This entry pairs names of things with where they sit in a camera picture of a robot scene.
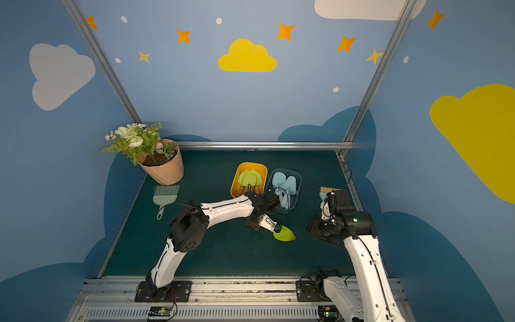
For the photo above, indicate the green dustpan brush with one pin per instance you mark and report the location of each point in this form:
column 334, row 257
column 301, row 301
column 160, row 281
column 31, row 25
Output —
column 163, row 196

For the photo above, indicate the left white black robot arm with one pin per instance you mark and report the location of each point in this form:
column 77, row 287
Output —
column 189, row 228

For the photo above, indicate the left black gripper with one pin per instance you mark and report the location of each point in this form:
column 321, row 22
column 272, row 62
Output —
column 271, row 227

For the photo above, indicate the blue dustpan brush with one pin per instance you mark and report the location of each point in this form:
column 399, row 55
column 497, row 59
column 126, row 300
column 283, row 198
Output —
column 324, row 191

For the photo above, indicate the blue-grey storage box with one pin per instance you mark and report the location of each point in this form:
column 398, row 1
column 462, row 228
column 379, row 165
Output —
column 279, row 191

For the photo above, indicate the left controller board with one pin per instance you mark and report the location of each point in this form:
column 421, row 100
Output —
column 160, row 314

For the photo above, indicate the green shovel wooden handle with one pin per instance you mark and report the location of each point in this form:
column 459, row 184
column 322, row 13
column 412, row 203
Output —
column 249, row 181
column 240, row 186
column 257, row 181

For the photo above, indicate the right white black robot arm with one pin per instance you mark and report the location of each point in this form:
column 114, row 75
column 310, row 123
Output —
column 355, row 231

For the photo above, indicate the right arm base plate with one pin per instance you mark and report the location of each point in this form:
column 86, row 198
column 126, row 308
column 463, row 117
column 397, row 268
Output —
column 309, row 290

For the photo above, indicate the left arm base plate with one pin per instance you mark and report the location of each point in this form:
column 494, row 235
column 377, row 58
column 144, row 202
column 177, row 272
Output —
column 177, row 291

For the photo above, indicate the terracotta pot with flowers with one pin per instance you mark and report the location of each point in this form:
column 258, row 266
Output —
column 142, row 143

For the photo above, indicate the controller board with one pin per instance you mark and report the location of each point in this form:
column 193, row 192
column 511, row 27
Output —
column 327, row 313
column 160, row 314

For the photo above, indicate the green shovel corner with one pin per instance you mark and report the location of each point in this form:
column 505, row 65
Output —
column 244, row 183

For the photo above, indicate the green shovel wooden handle back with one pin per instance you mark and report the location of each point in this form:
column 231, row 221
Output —
column 257, row 181

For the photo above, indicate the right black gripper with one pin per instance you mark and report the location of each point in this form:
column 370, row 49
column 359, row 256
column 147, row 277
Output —
column 318, row 227

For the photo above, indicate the blue shovel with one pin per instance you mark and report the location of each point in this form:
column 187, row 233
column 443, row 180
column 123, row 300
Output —
column 278, row 180
column 290, row 190
column 284, row 202

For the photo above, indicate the yellow storage box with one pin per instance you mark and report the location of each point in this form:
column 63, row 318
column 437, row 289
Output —
column 247, row 166

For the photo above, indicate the aluminium front rail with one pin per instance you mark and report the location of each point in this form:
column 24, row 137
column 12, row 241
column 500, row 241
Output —
column 236, row 298

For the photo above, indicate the right controller board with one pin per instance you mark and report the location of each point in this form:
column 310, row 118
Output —
column 327, row 313

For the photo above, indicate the green trowel yellow handle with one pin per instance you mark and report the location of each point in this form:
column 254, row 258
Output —
column 285, row 234

